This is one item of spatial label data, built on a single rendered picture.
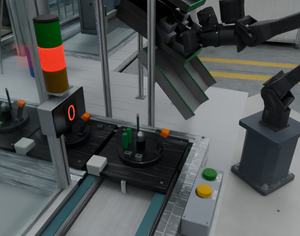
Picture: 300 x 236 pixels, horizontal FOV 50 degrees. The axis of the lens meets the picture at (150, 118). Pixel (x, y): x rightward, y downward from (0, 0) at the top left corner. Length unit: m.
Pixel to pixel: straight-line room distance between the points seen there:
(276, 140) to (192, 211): 0.31
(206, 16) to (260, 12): 3.95
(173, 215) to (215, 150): 0.43
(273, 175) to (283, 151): 0.09
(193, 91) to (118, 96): 0.46
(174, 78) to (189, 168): 0.37
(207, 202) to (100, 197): 0.30
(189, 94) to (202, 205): 0.47
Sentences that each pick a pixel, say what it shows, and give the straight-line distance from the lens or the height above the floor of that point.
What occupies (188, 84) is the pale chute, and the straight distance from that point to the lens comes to 1.20.
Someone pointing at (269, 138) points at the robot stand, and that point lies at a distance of 0.96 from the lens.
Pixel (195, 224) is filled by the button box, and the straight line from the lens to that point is 0.83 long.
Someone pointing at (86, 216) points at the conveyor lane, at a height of 0.92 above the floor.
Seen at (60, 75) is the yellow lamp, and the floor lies 1.30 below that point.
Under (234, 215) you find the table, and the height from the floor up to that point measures 0.86.
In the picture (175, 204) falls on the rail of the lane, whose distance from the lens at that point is 0.86.
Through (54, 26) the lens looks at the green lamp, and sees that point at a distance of 0.68.
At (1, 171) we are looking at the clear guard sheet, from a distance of 0.71.
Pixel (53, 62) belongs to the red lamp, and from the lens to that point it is 0.70.
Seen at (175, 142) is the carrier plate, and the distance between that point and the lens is 1.04.
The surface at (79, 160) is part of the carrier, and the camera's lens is 0.99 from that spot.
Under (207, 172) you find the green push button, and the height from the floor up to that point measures 0.97.
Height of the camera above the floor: 1.58
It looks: 32 degrees down
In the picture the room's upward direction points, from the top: straight up
